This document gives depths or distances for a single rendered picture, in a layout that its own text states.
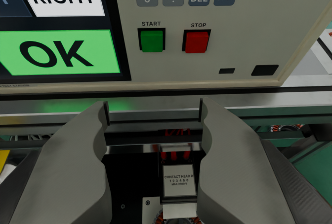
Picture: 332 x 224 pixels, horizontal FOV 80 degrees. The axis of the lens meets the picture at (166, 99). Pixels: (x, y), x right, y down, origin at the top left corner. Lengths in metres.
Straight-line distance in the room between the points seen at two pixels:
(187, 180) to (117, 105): 0.22
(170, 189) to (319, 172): 0.45
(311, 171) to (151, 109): 0.55
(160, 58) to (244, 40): 0.08
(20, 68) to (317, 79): 0.32
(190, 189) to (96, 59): 0.27
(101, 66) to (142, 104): 0.06
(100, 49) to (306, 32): 0.18
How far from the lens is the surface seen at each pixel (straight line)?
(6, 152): 0.30
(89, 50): 0.19
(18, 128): 0.28
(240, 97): 0.23
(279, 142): 0.33
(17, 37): 0.21
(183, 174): 0.39
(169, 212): 0.41
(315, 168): 0.70
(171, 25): 0.17
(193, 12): 0.17
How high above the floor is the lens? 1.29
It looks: 54 degrees down
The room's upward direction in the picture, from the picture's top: 2 degrees clockwise
